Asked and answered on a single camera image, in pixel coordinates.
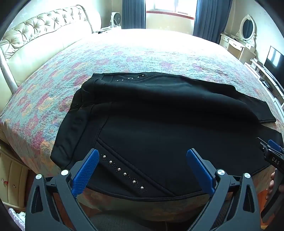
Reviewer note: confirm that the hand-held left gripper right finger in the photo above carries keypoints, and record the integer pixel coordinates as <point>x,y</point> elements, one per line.
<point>199,171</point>

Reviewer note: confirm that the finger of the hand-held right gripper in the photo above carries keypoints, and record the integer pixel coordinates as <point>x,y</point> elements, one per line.
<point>275,145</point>

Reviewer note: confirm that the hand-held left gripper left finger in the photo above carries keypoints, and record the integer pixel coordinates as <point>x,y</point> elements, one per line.
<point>86,171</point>

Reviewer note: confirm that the black studded pants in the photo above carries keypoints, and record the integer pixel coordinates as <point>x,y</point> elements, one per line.
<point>155,111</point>

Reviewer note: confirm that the person's right hand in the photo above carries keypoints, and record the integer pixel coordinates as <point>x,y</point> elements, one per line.
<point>271,185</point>

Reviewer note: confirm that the person's dark clothing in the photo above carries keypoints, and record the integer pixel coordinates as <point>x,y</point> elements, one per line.
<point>124,222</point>

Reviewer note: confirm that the white television stand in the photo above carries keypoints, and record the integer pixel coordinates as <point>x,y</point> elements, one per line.
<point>267,75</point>

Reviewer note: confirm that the cream bedside cabinet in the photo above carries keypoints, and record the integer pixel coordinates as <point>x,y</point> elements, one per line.
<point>13,177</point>

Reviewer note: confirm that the black flat television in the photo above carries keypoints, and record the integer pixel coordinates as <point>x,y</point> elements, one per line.
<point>274,61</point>

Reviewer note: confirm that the floral cloth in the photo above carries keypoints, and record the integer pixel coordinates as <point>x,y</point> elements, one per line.
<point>17,220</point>

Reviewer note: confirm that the cream dressing table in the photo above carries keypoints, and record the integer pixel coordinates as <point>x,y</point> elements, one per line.
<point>235,45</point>

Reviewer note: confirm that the white oval vanity mirror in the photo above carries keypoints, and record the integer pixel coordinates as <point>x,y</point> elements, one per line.
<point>247,28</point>

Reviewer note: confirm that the dark blue curtain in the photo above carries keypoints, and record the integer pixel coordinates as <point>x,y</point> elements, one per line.
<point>134,13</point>
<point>210,17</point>

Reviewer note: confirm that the white nightstand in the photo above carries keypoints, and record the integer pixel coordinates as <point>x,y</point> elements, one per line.
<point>108,28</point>

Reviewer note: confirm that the cream tufted leather headboard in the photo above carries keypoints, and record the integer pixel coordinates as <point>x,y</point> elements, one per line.
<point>44,33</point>

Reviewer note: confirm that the white box fan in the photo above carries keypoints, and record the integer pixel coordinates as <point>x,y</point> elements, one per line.
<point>116,19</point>

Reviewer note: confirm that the bright window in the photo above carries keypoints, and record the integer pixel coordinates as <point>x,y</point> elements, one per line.
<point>170,5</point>

